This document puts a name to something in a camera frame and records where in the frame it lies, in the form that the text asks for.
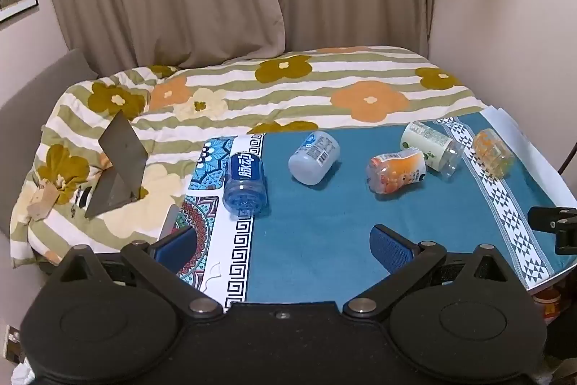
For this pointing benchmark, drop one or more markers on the colourful mandala cloth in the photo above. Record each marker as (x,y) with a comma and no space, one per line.
(203,173)

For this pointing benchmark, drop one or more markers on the blue water bottle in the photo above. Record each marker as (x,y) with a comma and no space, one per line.
(245,182)

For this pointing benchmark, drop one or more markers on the floral striped blanket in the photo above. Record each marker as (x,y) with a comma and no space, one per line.
(288,96)

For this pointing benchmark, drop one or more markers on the black clamp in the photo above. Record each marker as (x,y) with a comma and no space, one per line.
(556,227)

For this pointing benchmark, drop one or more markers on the brown paper tag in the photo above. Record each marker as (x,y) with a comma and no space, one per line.
(43,200)

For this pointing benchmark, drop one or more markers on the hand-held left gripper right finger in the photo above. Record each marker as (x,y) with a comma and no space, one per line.
(390,252)

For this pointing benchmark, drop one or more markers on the white frosted bottle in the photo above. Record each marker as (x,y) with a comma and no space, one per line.
(313,157)

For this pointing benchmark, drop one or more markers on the orange label plastic cup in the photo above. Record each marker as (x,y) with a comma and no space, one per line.
(396,173)

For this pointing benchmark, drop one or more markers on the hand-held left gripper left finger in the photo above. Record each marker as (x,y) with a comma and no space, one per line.
(176,253)

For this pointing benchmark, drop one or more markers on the teal patterned table cloth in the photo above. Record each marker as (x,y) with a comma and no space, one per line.
(324,227)

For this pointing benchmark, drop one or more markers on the orange container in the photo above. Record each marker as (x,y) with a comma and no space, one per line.
(547,306)

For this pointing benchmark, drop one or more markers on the clear orange print cup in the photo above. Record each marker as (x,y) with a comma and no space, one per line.
(493,152)

